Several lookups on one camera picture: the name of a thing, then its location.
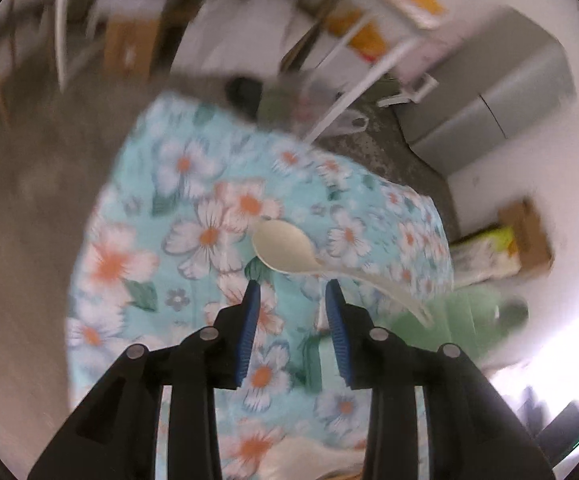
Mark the white green rice bag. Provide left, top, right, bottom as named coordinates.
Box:
left=449, top=226, right=520, bottom=288

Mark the white table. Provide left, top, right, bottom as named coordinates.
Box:
left=54, top=0, right=450, bottom=143

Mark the floral teal tablecloth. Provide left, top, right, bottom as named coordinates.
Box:
left=67, top=92, right=457, bottom=480

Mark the small brown box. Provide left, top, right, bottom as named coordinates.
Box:
left=104, top=12, right=163, bottom=82

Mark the white spoon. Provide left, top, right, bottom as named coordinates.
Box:
left=252, top=220, right=435, bottom=329

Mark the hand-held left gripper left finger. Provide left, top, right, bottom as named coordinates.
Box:
left=27, top=280, right=263, bottom=480

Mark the cream spoon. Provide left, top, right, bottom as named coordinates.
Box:
left=264, top=435, right=366, bottom=480

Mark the green plastic utensil holder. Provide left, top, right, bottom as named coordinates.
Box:
left=303, top=287, right=530, bottom=393

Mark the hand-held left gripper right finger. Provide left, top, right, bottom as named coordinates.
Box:
left=324, top=279, right=555, bottom=480

